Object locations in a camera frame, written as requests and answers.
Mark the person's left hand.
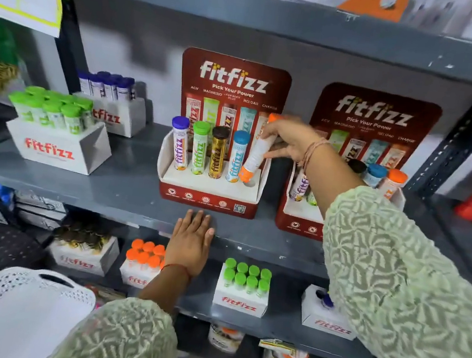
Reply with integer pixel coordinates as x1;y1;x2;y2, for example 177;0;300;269
162;206;218;280

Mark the person's right hand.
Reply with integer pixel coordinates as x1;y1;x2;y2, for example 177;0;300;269
258;116;327;167

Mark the white tube with orange cap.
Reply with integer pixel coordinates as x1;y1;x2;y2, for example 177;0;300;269
377;167;409;203
238;110;282;187

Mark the person's left forearm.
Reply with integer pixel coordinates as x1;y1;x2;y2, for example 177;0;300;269
46;250;194;358

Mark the person's right forearm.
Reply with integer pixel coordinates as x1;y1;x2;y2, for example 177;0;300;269
280;142;472;358

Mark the red thread wristband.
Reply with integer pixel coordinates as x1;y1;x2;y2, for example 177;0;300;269
298;135;331;179
160;261;195;281

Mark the white tube with purple cap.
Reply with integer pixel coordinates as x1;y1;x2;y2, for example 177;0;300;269
288;167;312;203
165;115;194;172
313;289;337;310

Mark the group of orange-capped tubes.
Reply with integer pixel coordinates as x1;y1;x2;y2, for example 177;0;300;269
124;237;168;273

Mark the white tube with blue cap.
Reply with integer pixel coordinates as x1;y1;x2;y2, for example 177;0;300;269
362;162;389;190
224;129;252;185

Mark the group of green-capped tubes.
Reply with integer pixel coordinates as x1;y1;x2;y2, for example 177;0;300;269
220;257;274;300
4;82;99;138

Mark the gold tube with black cap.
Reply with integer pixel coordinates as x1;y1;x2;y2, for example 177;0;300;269
206;125;232;181
346;158;368;177

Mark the grey metal shelf rack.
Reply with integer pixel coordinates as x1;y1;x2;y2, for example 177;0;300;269
0;0;472;358

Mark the white cardboard tube box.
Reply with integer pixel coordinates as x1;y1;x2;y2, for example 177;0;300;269
45;228;122;279
117;256;163;292
211;263;273;319
68;89;150;140
1;109;116;179
297;283;363;342

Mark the red cardboard display stand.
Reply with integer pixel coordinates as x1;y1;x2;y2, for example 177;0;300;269
152;44;295;223
273;77;445;255

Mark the group of black-capped gold tubes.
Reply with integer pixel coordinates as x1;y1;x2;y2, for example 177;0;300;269
52;219;110;254

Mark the stack of silver packets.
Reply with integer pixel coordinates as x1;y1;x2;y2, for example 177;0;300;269
10;188;70;234

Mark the group of purple-capped tubes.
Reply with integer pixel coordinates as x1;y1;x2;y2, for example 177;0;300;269
75;68;139;103

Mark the white perforated plastic basket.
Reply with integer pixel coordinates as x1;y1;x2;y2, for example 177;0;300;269
0;263;100;358

